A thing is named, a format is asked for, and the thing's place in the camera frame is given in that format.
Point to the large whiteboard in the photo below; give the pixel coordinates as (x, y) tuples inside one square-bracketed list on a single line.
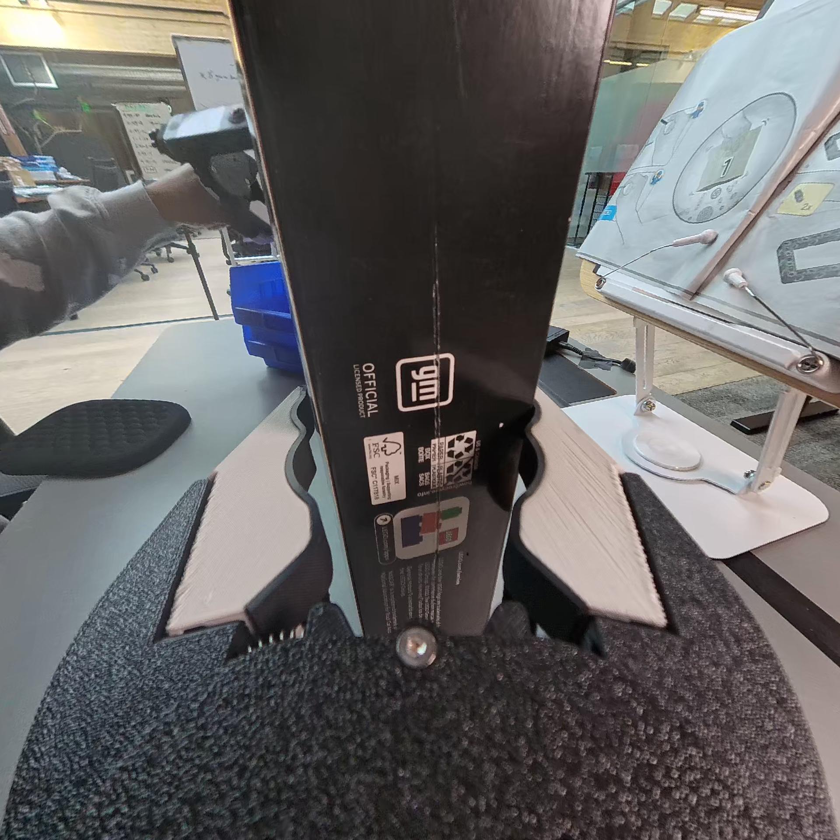
[(210, 72)]

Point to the black tripod stand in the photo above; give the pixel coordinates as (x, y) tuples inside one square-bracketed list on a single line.
[(200, 269)]

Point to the black power adapter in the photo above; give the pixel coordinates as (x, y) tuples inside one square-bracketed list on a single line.
[(559, 336)]

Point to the small written whiteboard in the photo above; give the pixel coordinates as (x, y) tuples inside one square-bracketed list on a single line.
[(141, 131)]

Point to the person's left hand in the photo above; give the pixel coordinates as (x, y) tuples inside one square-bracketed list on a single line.
[(190, 203)]

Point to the black padded chair armrest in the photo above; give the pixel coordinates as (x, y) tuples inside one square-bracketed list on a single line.
[(98, 436)]

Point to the stack of blue bins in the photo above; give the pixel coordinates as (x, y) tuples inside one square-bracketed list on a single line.
[(262, 315)]

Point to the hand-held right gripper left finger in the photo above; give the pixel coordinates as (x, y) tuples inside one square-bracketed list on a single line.
[(249, 525)]

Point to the person's left forearm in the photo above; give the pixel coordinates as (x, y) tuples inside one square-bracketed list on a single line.
[(72, 249)]

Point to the white book stand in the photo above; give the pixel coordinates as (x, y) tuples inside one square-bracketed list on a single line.
[(754, 505)]

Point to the open instruction booklet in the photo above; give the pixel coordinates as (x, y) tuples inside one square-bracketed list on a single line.
[(722, 164)]

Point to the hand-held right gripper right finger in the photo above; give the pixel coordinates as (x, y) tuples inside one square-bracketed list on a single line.
[(584, 525)]

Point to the black flat pad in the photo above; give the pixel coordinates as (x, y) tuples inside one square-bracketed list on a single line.
[(574, 380)]

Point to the black cardboard box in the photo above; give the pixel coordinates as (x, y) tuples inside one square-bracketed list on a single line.
[(420, 229)]

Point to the grey desk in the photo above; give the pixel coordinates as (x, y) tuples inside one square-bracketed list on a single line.
[(164, 367)]

